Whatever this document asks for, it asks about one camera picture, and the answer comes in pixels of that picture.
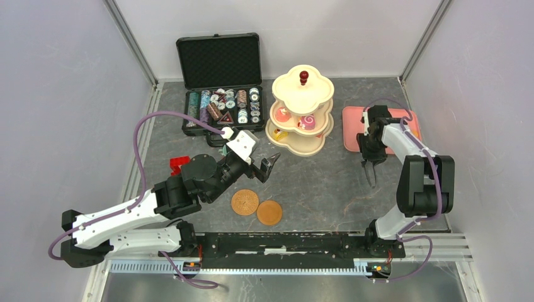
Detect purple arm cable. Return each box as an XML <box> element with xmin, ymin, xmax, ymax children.
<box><xmin>47</xmin><ymin>110</ymin><xmax>234</xmax><ymax>289</ymax></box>
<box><xmin>363</xmin><ymin>98</ymin><xmax>443</xmax><ymax>284</ymax></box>

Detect cream three-tier serving stand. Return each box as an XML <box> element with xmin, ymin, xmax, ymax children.
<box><xmin>265</xmin><ymin>65</ymin><xmax>334</xmax><ymax>157</ymax></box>

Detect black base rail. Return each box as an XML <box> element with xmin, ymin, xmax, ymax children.
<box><xmin>197</xmin><ymin>232</ymin><xmax>406</xmax><ymax>269</ymax></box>

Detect triangular all-in button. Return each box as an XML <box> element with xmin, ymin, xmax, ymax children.
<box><xmin>217</xmin><ymin>111</ymin><xmax>234</xmax><ymax>125</ymax></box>

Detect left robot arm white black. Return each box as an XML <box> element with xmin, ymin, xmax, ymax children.
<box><xmin>59</xmin><ymin>152</ymin><xmax>280</xmax><ymax>268</ymax></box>

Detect pink plastic tray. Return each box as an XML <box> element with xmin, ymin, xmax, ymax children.
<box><xmin>342</xmin><ymin>105</ymin><xmax>424</xmax><ymax>158</ymax></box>

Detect patterned round wooden coaster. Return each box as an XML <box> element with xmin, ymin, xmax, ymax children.
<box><xmin>230</xmin><ymin>189</ymin><xmax>259</xmax><ymax>216</ymax></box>

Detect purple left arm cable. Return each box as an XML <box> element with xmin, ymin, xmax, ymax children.
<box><xmin>47</xmin><ymin>110</ymin><xmax>234</xmax><ymax>289</ymax></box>

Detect pink cupcake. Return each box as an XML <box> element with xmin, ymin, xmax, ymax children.
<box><xmin>275</xmin><ymin>106</ymin><xmax>292</xmax><ymax>123</ymax></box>

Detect yellow roll cake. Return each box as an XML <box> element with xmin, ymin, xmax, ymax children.
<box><xmin>273</xmin><ymin>129</ymin><xmax>288</xmax><ymax>142</ymax></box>

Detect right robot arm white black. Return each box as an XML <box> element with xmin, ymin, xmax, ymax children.
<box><xmin>356</xmin><ymin>105</ymin><xmax>455</xmax><ymax>257</ymax></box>

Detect black serving tongs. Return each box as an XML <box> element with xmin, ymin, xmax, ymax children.
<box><xmin>361</xmin><ymin>160</ymin><xmax>377</xmax><ymax>189</ymax></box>

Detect red toy brick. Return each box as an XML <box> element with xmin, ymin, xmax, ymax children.
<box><xmin>169</xmin><ymin>156</ymin><xmax>191</xmax><ymax>176</ymax></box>

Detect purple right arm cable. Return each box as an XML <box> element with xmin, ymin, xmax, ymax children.
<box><xmin>363</xmin><ymin>98</ymin><xmax>443</xmax><ymax>284</ymax></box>

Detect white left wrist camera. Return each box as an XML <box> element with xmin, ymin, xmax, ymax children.
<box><xmin>222</xmin><ymin>127</ymin><xmax>259</xmax><ymax>165</ymax></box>

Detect plain round wooden coaster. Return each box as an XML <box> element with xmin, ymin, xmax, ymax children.
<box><xmin>256</xmin><ymin>200</ymin><xmax>283</xmax><ymax>226</ymax></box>

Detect black poker chip case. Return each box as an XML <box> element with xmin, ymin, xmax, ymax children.
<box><xmin>176</xmin><ymin>33</ymin><xmax>266</xmax><ymax>132</ymax></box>

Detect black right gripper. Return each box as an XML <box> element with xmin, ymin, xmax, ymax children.
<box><xmin>358</xmin><ymin>131</ymin><xmax>388</xmax><ymax>166</ymax></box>

